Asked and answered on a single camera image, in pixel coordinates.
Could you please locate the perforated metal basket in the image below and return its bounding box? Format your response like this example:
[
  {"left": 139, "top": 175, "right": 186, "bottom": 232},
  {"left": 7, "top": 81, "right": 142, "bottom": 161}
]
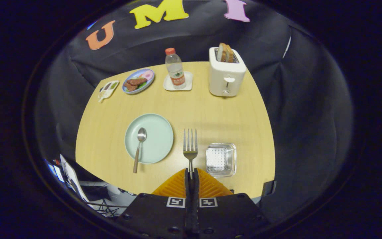
[{"left": 206, "top": 143, "right": 237, "bottom": 178}]

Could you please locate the blue food plate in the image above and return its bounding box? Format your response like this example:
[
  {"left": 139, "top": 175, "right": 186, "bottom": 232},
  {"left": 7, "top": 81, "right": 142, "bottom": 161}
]
[{"left": 122, "top": 68, "right": 155, "bottom": 95}]

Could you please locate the white square coaster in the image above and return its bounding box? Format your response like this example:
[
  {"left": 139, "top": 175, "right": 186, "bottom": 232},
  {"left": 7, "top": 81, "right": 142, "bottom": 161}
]
[{"left": 163, "top": 71, "right": 193, "bottom": 92}]

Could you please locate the white toaster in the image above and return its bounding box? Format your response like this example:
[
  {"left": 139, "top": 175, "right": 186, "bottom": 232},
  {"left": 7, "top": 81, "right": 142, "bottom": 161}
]
[{"left": 209, "top": 46, "right": 247, "bottom": 98}]

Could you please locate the clear water bottle red cap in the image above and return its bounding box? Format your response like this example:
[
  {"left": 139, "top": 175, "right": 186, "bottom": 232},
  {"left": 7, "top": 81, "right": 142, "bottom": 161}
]
[{"left": 165, "top": 47, "right": 186, "bottom": 90}]

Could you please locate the white sauce dish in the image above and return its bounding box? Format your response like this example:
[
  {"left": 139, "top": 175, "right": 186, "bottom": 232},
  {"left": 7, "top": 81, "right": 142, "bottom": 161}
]
[{"left": 98, "top": 80, "right": 120, "bottom": 103}]

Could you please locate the metal fork wooden handle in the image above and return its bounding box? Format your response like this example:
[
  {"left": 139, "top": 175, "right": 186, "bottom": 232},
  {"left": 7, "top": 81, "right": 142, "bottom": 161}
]
[{"left": 183, "top": 128, "right": 198, "bottom": 180}]

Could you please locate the mint green plate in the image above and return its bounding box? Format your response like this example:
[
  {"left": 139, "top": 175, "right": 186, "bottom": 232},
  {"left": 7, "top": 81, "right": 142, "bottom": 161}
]
[{"left": 125, "top": 113, "right": 174, "bottom": 164}]

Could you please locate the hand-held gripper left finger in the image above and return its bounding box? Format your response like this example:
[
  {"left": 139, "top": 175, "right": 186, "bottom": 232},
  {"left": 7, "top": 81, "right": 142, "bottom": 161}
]
[{"left": 116, "top": 168, "right": 191, "bottom": 239}]

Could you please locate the black flat bracket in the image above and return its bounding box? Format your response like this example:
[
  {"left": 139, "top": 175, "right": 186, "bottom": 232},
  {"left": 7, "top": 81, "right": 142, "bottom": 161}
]
[{"left": 262, "top": 180, "right": 277, "bottom": 197}]

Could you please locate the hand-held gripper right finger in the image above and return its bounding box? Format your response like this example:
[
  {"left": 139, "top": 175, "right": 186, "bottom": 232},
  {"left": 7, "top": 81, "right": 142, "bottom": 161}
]
[{"left": 194, "top": 168, "right": 269, "bottom": 239}]

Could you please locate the metal spoon wooden handle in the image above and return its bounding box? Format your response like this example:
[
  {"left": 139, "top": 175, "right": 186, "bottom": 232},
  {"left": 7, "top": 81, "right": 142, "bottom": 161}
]
[{"left": 133, "top": 127, "right": 147, "bottom": 174}]

